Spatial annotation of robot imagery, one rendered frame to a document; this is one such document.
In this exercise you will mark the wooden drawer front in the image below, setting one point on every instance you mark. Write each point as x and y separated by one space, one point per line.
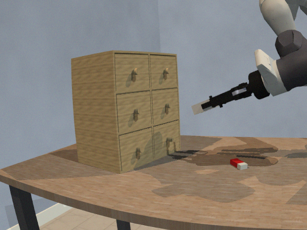
133 110
166 138
164 104
131 72
136 147
163 71

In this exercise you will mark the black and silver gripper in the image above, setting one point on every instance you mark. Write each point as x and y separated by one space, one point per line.
243 90

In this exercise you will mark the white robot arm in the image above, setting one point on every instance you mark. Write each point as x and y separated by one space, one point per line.
290 71

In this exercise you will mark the small wooden chest of drawers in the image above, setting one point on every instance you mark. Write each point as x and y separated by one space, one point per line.
95 109

